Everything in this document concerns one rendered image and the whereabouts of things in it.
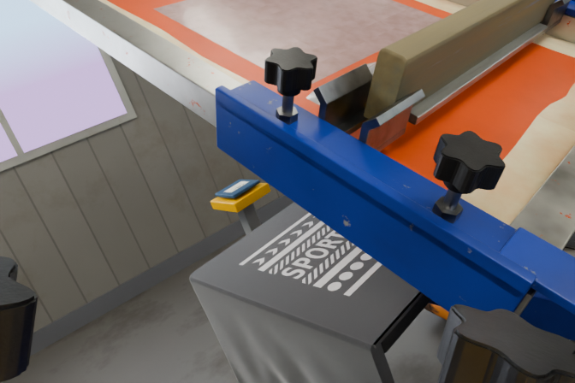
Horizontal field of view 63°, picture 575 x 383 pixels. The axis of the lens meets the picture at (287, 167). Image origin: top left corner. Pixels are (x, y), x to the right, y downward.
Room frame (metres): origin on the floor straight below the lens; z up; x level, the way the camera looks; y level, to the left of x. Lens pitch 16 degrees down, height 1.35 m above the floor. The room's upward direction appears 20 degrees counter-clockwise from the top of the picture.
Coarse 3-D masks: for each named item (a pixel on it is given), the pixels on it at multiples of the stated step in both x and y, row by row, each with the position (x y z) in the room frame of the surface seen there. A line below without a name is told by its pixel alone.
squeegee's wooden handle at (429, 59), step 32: (480, 0) 0.53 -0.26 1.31; (512, 0) 0.53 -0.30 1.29; (544, 0) 0.61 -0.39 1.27; (416, 32) 0.44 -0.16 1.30; (448, 32) 0.44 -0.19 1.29; (480, 32) 0.49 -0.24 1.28; (512, 32) 0.57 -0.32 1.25; (384, 64) 0.41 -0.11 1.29; (416, 64) 0.40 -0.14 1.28; (448, 64) 0.46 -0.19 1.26; (384, 96) 0.42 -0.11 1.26
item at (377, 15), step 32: (288, 0) 0.80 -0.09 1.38; (320, 0) 0.81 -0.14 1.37; (352, 0) 0.81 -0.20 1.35; (384, 0) 0.82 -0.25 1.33; (352, 32) 0.69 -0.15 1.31; (384, 32) 0.70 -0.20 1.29; (512, 64) 0.62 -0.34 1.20; (544, 64) 0.62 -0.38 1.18; (512, 96) 0.54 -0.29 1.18; (544, 96) 0.54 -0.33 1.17
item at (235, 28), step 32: (128, 0) 0.78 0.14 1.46; (160, 0) 0.78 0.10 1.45; (192, 0) 0.78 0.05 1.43; (224, 0) 0.79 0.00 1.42; (256, 0) 0.79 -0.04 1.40; (192, 32) 0.68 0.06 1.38; (224, 32) 0.68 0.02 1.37; (256, 32) 0.68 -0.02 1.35; (288, 32) 0.69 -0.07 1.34; (320, 32) 0.69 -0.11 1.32; (224, 64) 0.60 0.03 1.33; (256, 64) 0.60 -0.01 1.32; (320, 64) 0.60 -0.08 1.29; (352, 64) 0.61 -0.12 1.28; (480, 96) 0.54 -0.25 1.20; (416, 128) 0.48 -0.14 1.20; (448, 128) 0.48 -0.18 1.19; (480, 128) 0.48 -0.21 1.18; (512, 128) 0.48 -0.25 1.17; (416, 160) 0.43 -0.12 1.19
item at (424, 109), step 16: (528, 32) 0.61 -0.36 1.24; (544, 32) 0.64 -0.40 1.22; (512, 48) 0.57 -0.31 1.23; (480, 64) 0.53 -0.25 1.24; (496, 64) 0.54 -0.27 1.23; (464, 80) 0.49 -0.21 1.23; (432, 96) 0.46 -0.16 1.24; (448, 96) 0.46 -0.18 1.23; (416, 112) 0.43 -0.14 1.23; (432, 112) 0.45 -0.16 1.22
